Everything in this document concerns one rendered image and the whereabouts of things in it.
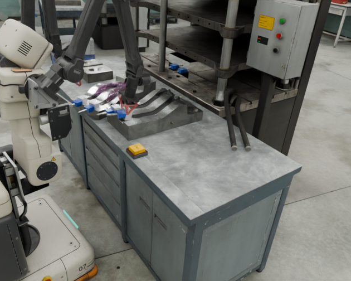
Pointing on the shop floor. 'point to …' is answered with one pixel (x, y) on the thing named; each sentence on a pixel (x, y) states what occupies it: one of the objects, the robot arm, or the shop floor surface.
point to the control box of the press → (278, 48)
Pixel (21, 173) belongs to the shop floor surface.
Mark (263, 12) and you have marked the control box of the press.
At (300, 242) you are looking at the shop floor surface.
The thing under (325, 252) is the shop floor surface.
